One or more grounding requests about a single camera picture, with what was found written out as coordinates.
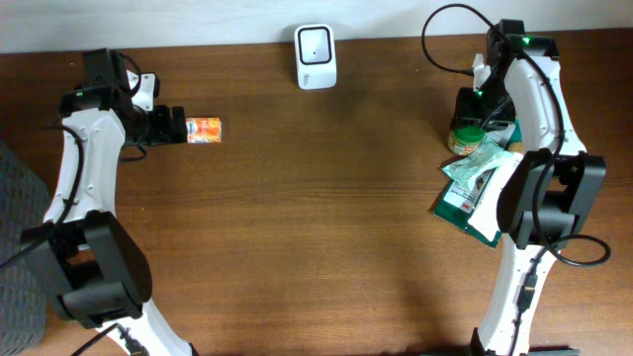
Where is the white tube gold cap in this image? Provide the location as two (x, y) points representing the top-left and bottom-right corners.
(468, 142), (524, 248)

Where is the teal snack packet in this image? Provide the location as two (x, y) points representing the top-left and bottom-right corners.
(441, 137), (514, 191)

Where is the green white 3M bag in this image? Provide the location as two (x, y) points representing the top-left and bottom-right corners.
(433, 124), (521, 239)

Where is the green lid jar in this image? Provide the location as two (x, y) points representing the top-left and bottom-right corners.
(447, 126), (486, 156)

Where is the grey plastic basket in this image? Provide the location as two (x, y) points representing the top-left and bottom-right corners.
(0, 140), (50, 356)

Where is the orange tissue pack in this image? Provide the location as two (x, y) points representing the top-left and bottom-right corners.
(185, 117), (223, 143)

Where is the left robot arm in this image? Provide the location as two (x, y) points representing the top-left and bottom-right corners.
(21, 48), (197, 355)

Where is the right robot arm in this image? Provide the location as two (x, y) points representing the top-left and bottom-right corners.
(451, 19), (606, 355)

